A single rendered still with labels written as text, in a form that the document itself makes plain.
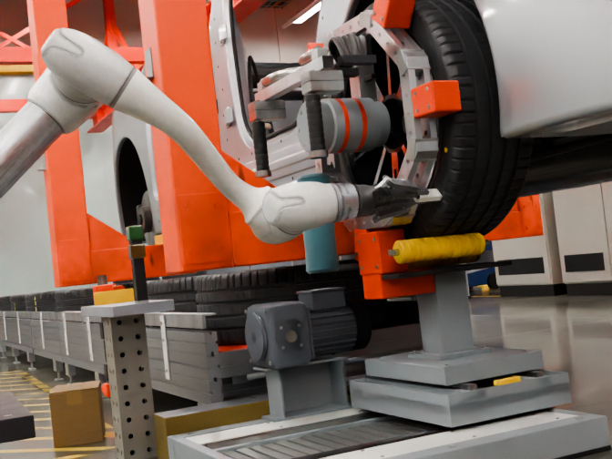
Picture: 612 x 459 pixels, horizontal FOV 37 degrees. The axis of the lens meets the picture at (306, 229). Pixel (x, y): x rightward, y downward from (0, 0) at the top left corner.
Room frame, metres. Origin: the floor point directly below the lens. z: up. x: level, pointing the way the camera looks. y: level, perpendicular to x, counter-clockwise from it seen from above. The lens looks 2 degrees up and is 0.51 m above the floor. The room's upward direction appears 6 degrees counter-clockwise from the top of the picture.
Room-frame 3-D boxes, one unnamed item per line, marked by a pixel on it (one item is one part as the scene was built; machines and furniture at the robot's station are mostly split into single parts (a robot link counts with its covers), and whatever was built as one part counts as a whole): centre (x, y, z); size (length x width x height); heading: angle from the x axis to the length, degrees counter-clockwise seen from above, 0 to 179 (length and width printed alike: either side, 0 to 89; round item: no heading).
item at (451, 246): (2.31, -0.33, 0.51); 0.29 x 0.06 x 0.06; 115
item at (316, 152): (2.12, -0.05, 0.83); 0.04 x 0.04 x 0.16
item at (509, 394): (2.44, -0.34, 0.13); 0.50 x 0.36 x 0.10; 25
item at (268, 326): (2.63, -0.01, 0.26); 0.42 x 0.18 x 0.35; 115
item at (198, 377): (4.01, 0.47, 0.13); 2.47 x 0.85 x 0.27; 25
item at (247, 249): (2.84, 0.02, 0.69); 0.52 x 0.17 x 0.35; 115
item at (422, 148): (2.37, -0.19, 0.85); 0.54 x 0.07 x 0.54; 25
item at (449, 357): (2.44, -0.34, 0.32); 0.40 x 0.30 x 0.28; 25
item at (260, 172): (2.42, 0.10, 0.83); 0.04 x 0.04 x 0.16
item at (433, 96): (2.09, -0.33, 0.85); 0.09 x 0.08 x 0.07; 25
